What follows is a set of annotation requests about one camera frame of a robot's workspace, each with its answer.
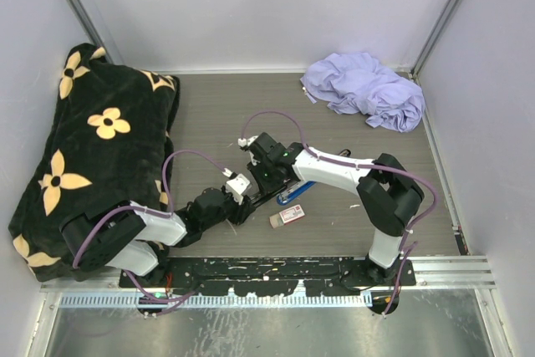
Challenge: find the red white staple box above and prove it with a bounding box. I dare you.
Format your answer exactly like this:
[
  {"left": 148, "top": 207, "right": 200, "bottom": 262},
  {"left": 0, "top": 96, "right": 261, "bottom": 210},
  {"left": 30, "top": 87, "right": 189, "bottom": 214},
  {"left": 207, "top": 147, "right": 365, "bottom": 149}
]
[{"left": 269, "top": 205, "right": 305, "bottom": 229}]

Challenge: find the black stapler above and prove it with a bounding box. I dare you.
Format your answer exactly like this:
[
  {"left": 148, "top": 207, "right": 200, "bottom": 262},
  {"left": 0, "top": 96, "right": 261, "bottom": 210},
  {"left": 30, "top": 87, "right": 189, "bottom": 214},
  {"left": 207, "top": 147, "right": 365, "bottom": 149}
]
[{"left": 251, "top": 149, "right": 308, "bottom": 207}]

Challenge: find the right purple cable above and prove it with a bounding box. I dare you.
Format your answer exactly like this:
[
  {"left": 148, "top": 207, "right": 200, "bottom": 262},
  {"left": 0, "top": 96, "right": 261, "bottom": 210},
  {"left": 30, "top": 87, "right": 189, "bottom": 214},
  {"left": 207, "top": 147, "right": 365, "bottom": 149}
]
[{"left": 237, "top": 110, "right": 440, "bottom": 316}]

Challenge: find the purple cable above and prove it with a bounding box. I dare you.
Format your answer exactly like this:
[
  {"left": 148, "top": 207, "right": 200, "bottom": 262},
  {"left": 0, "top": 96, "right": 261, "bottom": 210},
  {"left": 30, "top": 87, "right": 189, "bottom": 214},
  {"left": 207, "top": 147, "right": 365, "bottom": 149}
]
[
  {"left": 237, "top": 110, "right": 440, "bottom": 316},
  {"left": 71, "top": 150, "right": 235, "bottom": 316}
]

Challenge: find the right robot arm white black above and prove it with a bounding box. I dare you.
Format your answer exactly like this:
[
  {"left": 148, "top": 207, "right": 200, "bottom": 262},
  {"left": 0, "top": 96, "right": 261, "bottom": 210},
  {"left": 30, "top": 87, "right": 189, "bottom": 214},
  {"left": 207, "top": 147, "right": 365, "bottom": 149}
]
[{"left": 238, "top": 133, "right": 425, "bottom": 285}]

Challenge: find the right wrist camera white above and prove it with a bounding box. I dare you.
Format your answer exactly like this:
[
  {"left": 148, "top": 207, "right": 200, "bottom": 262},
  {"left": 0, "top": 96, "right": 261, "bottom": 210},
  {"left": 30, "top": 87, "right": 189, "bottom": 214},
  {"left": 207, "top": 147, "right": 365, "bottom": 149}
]
[{"left": 237, "top": 135, "right": 258, "bottom": 151}]

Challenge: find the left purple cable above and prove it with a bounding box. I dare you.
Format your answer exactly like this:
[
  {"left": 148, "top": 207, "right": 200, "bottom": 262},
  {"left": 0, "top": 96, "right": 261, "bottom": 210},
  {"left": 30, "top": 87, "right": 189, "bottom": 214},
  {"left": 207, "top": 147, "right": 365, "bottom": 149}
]
[{"left": 71, "top": 150, "right": 235, "bottom": 316}]

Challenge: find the white cable duct strip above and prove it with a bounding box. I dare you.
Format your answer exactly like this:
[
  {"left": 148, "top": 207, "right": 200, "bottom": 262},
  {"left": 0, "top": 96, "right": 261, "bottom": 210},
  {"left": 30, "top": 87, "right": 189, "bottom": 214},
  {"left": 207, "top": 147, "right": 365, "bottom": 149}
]
[{"left": 59, "top": 292, "right": 373, "bottom": 309}]

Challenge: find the blue stapler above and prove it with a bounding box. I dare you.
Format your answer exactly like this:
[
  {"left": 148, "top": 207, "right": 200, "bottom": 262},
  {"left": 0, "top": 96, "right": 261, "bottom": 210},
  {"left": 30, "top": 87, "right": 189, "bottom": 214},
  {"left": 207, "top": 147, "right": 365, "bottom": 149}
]
[{"left": 276, "top": 181, "right": 316, "bottom": 206}]

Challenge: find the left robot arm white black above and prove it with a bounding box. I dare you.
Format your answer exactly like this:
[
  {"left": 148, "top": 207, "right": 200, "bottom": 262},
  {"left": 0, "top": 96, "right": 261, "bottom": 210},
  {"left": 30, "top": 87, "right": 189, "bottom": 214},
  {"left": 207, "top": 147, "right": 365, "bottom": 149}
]
[{"left": 59, "top": 187, "right": 257, "bottom": 287}]

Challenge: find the black floral blanket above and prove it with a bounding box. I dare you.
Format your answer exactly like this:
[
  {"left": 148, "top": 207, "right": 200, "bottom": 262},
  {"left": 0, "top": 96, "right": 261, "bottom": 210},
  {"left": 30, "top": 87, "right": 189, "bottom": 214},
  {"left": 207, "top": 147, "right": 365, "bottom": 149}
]
[{"left": 8, "top": 43, "right": 180, "bottom": 283}]

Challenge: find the lavender crumpled cloth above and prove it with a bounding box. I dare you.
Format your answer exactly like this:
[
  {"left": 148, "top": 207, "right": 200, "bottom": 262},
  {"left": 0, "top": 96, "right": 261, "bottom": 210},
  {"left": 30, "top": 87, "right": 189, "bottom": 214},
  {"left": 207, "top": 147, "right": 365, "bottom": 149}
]
[{"left": 300, "top": 52, "right": 425, "bottom": 133}]

